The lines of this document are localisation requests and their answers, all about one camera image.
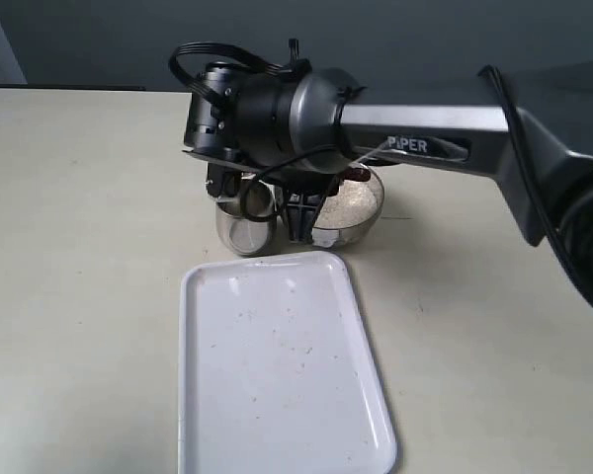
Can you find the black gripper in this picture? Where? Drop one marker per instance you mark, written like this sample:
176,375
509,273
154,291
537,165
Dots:
254,132

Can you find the dark red wooden spoon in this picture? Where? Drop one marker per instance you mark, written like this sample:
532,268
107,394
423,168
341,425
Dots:
356,174

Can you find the white plastic tray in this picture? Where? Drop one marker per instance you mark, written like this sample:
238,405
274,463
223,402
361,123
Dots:
276,373

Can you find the steel bowl with rice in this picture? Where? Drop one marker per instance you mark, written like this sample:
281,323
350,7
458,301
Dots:
348,216

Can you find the small steel cup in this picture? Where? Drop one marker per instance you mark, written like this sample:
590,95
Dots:
240,235

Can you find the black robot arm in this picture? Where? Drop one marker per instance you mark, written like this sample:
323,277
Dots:
529,132

